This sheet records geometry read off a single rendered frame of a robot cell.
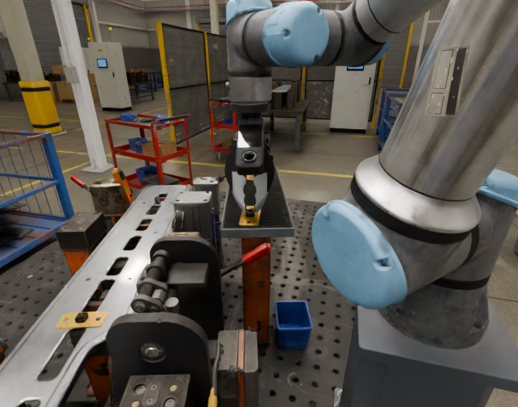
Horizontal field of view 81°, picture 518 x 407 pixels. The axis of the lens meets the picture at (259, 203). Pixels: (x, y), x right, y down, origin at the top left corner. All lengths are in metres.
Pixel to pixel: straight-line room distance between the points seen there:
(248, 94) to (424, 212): 0.35
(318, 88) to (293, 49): 7.55
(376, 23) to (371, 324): 0.42
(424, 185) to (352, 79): 6.86
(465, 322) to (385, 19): 0.40
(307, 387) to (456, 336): 0.49
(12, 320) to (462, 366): 1.21
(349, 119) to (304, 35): 6.79
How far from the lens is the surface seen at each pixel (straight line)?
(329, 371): 0.94
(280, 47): 0.43
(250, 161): 0.48
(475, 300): 0.49
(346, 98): 7.14
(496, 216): 0.42
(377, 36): 0.50
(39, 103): 7.95
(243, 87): 0.53
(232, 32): 0.54
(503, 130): 0.27
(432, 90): 0.26
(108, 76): 11.25
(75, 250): 1.00
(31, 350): 0.69
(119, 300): 0.71
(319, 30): 0.45
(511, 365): 0.53
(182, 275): 0.47
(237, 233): 0.56
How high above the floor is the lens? 1.44
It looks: 25 degrees down
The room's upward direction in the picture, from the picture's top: straight up
